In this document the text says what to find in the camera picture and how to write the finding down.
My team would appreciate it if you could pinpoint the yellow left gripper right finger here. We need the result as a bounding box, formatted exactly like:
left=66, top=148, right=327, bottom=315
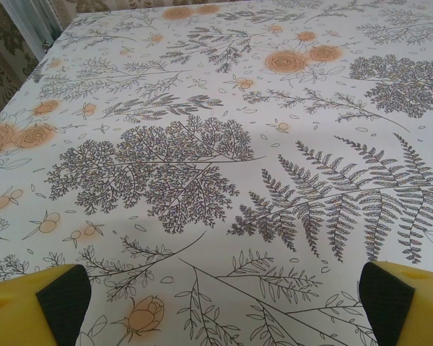
left=359, top=261, right=433, bottom=346

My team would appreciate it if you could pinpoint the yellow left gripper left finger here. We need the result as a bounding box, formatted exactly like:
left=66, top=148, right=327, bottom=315
left=0, top=263, right=91, bottom=346

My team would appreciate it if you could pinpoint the floral print tablecloth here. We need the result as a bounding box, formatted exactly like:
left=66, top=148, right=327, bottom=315
left=0, top=0, right=433, bottom=346

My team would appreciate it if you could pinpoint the aluminium frame post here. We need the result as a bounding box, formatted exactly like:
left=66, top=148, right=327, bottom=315
left=3, top=0, right=64, bottom=61

